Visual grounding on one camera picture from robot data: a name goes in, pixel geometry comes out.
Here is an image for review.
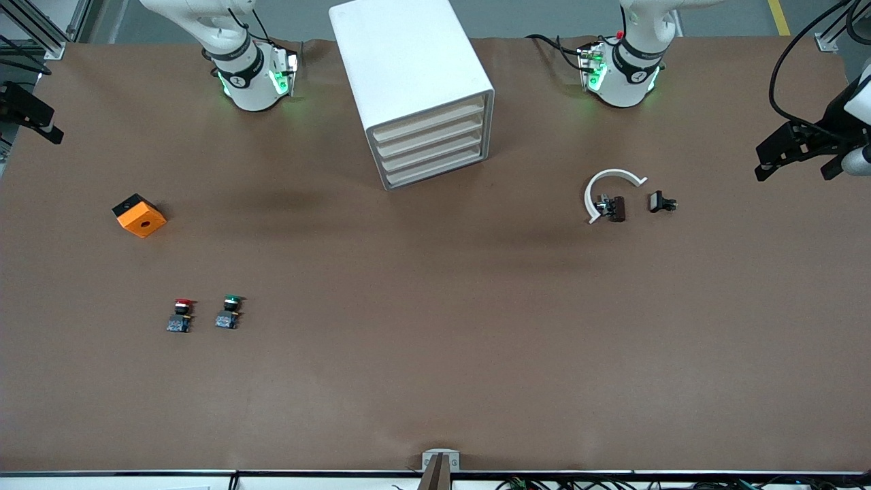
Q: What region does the red push button switch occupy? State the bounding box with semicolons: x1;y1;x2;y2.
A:
166;298;199;334

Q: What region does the cream drawer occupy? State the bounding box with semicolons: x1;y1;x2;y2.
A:
379;131;487;175
369;95;486;142
374;114;487;159
384;148;489;190

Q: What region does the white drawer cabinet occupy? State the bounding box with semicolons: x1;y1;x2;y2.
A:
329;0;495;191

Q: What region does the orange box with hole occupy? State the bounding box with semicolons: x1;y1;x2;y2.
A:
112;193;167;239

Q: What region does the white curved plastic part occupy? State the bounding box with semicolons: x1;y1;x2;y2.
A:
584;169;648;225

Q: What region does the brown component with metal screws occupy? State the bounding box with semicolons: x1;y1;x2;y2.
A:
595;195;627;223

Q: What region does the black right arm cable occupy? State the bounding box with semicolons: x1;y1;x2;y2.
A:
0;36;53;76

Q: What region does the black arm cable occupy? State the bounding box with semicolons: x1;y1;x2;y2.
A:
768;0;871;137
0;36;53;76

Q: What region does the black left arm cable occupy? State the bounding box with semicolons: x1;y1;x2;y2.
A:
768;0;871;137

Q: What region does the aluminium frame post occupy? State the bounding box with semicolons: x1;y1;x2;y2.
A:
814;0;871;54
0;0;93;61

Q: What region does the black right base cable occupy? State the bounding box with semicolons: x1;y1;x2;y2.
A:
226;7;303;76

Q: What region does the black base cable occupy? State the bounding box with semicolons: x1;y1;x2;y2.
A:
226;7;303;76
526;32;590;73

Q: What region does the black left base cable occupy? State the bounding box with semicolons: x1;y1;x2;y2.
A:
526;32;590;73

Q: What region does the green push button switch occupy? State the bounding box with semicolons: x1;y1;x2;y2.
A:
214;295;247;331

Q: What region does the cable bundle under table edge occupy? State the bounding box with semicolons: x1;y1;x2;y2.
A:
495;476;871;490

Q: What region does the metal bracket with post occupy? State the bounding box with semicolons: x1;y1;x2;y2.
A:
418;448;461;490

